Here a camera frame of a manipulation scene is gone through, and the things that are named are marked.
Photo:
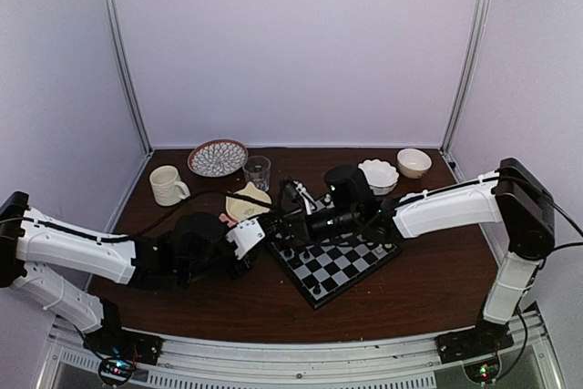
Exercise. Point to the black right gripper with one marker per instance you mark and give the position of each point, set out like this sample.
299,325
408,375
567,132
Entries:
311,230

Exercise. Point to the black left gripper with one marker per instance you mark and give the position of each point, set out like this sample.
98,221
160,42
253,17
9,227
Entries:
240,271

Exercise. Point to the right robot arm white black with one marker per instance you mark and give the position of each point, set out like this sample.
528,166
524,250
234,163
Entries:
421,261

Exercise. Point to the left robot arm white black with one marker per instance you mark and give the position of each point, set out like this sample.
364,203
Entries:
32,242

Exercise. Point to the pink cat-shaped bowl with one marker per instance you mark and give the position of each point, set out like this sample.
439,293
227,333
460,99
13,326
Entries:
226,219

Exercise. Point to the white scalloped bowl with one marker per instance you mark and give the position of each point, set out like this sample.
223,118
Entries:
381,176

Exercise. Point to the cream cat-shaped bowl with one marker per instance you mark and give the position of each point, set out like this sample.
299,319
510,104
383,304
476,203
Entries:
241,209

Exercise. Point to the black white chessboard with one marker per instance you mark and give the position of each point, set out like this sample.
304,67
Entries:
336,267

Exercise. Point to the white mug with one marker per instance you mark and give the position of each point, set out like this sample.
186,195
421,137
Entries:
167,187

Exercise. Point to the cream round bowl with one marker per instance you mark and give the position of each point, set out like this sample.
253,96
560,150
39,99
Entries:
413,163

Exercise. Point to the patterned ceramic plate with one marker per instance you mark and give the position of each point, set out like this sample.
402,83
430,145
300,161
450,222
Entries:
217,158

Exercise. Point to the clear drinking glass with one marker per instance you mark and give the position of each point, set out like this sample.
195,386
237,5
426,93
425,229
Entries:
257,169

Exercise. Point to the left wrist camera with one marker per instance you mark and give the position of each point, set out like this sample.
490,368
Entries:
244,237

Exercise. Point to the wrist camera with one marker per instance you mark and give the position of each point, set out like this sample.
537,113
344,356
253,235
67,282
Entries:
244,237
297,193

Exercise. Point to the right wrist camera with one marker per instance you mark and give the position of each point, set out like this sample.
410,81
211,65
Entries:
297,193

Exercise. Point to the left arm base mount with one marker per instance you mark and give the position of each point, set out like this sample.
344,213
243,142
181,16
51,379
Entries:
119,343

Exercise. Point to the aluminium front rail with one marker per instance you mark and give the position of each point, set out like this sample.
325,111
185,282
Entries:
406,362

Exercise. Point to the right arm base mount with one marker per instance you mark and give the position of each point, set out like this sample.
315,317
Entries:
471,343

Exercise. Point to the right aluminium frame post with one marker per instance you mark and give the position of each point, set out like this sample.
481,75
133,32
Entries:
477,30

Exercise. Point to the aluminium frame post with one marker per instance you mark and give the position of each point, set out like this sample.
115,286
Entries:
477,30
121,59

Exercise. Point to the left aluminium frame post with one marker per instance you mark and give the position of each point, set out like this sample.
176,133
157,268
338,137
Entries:
121,59

